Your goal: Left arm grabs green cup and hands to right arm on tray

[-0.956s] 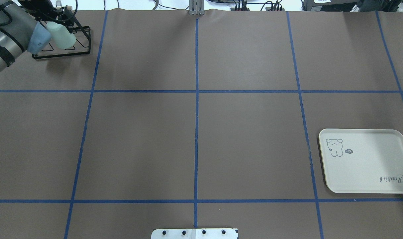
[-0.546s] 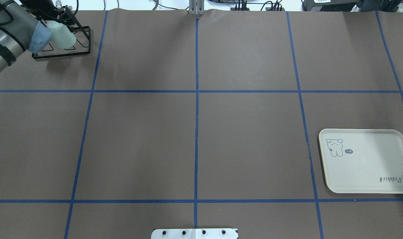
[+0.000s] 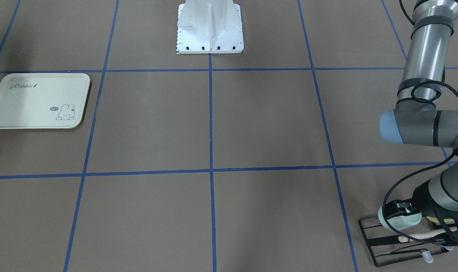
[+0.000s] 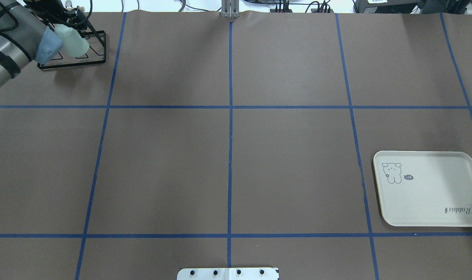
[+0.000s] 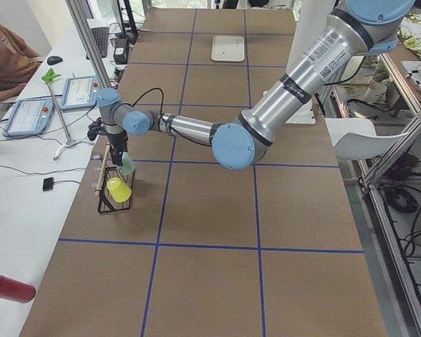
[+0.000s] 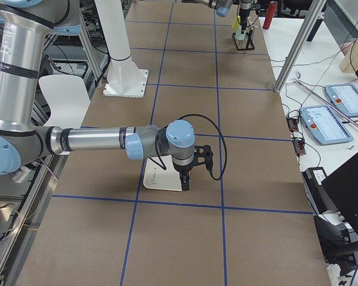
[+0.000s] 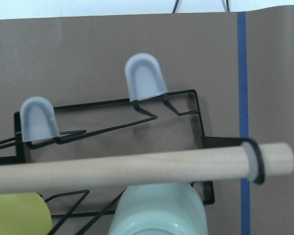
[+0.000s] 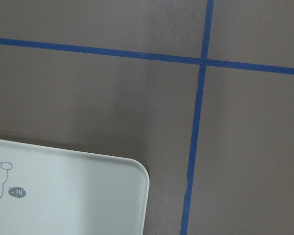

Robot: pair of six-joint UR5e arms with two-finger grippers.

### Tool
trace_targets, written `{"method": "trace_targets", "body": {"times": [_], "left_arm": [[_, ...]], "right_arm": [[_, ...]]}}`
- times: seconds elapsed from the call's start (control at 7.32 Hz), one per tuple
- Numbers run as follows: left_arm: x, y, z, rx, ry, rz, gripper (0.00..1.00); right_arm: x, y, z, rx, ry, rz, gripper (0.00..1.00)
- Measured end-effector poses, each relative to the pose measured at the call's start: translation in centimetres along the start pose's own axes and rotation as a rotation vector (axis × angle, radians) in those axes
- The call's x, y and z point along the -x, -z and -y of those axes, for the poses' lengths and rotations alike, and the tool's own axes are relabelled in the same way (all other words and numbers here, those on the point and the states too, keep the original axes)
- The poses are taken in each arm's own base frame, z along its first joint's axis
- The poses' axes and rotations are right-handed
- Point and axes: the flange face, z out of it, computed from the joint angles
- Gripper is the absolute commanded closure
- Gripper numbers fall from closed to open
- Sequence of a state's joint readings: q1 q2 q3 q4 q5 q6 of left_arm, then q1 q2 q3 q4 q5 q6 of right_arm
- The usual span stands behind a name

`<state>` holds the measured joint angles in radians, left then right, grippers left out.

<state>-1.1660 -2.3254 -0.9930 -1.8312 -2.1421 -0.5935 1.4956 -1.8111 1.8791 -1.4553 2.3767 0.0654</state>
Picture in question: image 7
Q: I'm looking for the light green plastic cup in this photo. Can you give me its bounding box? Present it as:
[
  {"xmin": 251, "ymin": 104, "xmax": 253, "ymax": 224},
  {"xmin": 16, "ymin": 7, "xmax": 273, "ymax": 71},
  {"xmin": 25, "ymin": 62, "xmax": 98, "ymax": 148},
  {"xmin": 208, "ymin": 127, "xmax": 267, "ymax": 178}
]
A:
[{"xmin": 108, "ymin": 183, "xmax": 208, "ymax": 235}]

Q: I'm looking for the yellow plastic cup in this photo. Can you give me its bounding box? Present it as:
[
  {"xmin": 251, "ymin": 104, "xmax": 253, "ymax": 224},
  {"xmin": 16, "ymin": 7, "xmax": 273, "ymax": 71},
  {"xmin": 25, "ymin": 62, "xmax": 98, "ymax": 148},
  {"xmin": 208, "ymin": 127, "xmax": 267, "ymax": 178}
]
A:
[{"xmin": 0, "ymin": 193, "xmax": 52, "ymax": 235}]

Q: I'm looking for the grey silicone peg cap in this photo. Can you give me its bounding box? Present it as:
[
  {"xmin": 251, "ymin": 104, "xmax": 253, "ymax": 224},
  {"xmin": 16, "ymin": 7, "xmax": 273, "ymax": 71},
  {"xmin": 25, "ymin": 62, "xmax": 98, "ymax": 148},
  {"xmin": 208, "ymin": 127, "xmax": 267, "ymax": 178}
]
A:
[
  {"xmin": 20, "ymin": 96, "xmax": 59, "ymax": 142},
  {"xmin": 124, "ymin": 53, "xmax": 168, "ymax": 102}
]

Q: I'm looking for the wooden rack handle rod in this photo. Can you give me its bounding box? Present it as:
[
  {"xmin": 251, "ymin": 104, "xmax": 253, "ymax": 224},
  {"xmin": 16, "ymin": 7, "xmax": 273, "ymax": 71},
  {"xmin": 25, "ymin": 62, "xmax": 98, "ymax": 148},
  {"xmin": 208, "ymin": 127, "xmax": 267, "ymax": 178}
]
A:
[{"xmin": 0, "ymin": 142, "xmax": 294, "ymax": 195}]

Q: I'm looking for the black wire cup rack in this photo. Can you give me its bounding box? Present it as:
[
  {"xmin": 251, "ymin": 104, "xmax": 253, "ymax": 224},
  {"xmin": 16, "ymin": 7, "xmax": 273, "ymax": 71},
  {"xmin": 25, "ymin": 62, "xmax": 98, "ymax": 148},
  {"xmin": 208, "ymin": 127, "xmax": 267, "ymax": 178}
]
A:
[{"xmin": 0, "ymin": 89, "xmax": 266, "ymax": 235}]

